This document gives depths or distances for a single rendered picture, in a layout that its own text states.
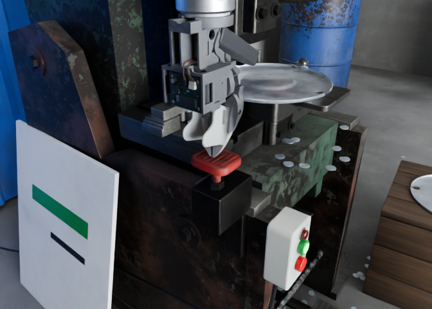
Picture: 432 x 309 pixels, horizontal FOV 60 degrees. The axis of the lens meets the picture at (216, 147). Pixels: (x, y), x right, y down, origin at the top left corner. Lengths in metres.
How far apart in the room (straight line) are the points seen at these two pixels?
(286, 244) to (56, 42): 0.69
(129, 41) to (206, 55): 0.47
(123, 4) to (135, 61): 0.13
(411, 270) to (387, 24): 3.15
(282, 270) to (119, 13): 0.65
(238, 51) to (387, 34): 3.71
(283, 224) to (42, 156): 0.77
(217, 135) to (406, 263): 0.94
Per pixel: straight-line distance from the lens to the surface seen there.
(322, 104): 0.78
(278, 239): 0.68
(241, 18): 0.84
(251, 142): 0.85
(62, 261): 1.25
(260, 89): 0.83
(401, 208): 1.30
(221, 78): 0.50
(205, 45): 0.50
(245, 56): 0.57
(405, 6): 4.16
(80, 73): 0.97
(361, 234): 1.73
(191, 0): 0.48
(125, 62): 0.95
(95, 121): 0.98
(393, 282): 1.42
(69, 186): 1.10
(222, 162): 0.58
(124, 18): 0.94
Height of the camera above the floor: 1.04
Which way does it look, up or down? 27 degrees down
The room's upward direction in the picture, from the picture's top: straight up
